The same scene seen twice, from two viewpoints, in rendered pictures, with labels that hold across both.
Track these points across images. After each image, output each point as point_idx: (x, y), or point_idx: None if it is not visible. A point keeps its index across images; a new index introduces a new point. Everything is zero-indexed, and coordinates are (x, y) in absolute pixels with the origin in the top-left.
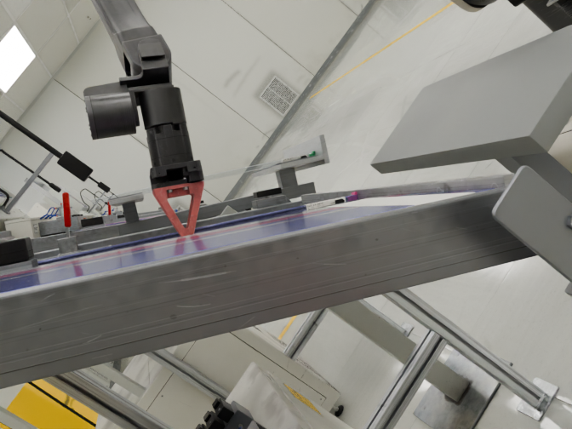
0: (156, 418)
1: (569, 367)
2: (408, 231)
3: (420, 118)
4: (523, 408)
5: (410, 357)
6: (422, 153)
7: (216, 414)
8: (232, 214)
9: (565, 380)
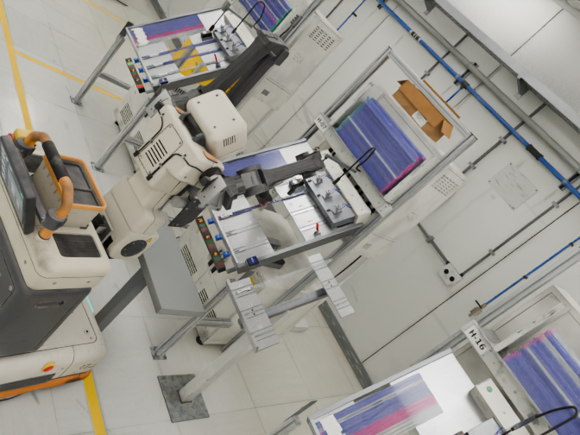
0: (300, 285)
1: (141, 348)
2: None
3: (175, 285)
4: (164, 355)
5: (208, 321)
6: (185, 263)
7: None
8: (265, 255)
9: (145, 346)
